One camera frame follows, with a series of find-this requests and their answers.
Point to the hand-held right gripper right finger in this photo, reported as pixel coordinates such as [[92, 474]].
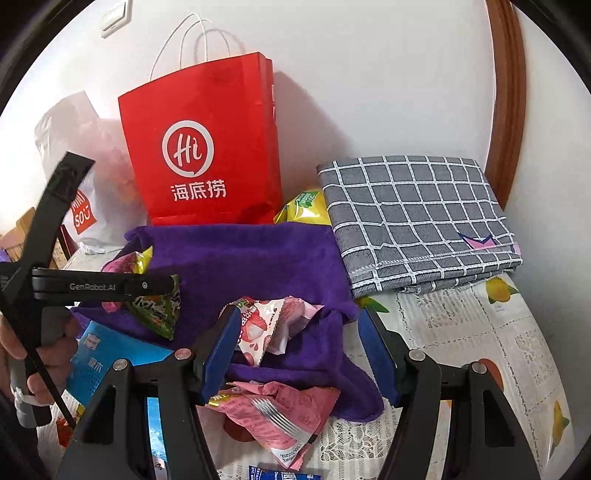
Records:
[[376, 355]]

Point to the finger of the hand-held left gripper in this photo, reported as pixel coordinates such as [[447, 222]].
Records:
[[92, 285], [55, 217]]

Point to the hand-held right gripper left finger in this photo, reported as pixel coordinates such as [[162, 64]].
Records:
[[221, 355]]

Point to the magenta snack bag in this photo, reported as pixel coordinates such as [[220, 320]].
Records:
[[117, 266]]

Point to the strawberry print snack packet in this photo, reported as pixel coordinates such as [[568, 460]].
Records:
[[258, 332]]

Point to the small yellow snack packet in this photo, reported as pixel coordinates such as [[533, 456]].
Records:
[[144, 261]]

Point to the green triangular snack packet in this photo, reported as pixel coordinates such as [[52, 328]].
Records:
[[157, 314]]

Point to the pink white snack packet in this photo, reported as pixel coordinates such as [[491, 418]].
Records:
[[277, 415]]

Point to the blue snack packet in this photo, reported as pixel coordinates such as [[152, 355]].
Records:
[[281, 473]]

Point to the red snack packet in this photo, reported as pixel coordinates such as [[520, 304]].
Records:
[[64, 431]]

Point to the person's left hand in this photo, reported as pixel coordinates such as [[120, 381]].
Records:
[[57, 360]]

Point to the wooden headboard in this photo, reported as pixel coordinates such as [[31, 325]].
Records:
[[16, 230]]

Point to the white plastic shopping bag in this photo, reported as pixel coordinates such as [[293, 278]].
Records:
[[106, 194]]

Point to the blue tissue pack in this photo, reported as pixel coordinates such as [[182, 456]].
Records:
[[101, 364]]

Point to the fruit print tablecloth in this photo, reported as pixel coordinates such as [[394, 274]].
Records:
[[461, 332]]

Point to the purple towel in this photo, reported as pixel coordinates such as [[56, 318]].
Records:
[[240, 263]]

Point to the grey checked folded cloth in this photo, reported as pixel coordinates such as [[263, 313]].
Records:
[[415, 217]]

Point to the red paper bag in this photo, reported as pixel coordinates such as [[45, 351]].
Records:
[[203, 152]]

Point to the yellow green snack bag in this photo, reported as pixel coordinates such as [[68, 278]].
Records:
[[304, 207]]

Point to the white light switch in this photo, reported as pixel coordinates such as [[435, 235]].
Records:
[[114, 16]]

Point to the brown wooden door frame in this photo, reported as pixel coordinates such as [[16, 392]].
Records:
[[508, 92]]

